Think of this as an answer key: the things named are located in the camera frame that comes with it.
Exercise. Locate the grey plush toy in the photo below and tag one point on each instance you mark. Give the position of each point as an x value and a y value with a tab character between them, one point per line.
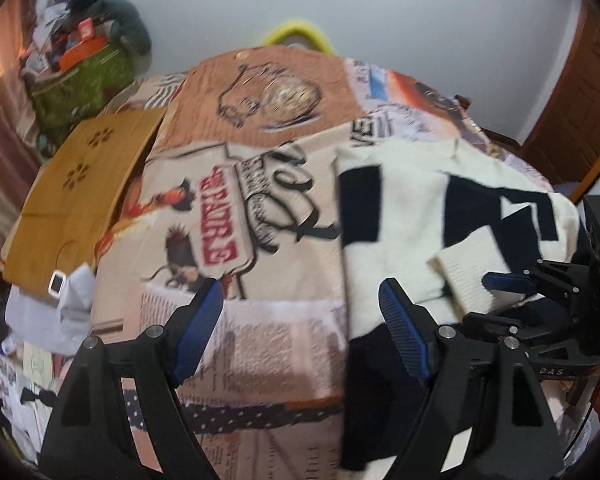
122	24

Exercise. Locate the newspaper print bed blanket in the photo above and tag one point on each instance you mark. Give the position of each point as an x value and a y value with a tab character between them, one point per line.
239	185

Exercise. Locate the wooden lap desk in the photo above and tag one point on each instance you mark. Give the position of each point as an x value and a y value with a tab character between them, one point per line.
72	204

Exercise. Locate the orange box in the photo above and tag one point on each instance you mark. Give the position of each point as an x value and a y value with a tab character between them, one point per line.
80	52

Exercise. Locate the brown wooden door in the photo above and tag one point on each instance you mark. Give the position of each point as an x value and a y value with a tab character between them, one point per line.
565	142

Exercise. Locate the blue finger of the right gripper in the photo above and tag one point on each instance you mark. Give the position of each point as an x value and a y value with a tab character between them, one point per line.
513	283

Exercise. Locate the striped red orange curtain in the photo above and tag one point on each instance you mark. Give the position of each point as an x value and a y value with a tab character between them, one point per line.
18	162

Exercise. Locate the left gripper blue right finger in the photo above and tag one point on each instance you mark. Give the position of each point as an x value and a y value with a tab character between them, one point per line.
513	435

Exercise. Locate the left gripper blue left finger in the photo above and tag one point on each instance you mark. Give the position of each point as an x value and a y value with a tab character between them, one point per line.
89	435

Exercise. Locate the yellow foam bed rail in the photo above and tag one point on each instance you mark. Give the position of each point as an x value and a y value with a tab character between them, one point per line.
299	34

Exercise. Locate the black white striped sweater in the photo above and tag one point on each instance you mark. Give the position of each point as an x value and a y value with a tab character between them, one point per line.
437	217

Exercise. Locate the pile of papers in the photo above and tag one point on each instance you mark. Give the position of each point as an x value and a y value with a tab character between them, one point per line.
39	332

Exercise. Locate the green patterned storage basket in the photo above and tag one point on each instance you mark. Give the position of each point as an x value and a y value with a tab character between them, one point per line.
61	102

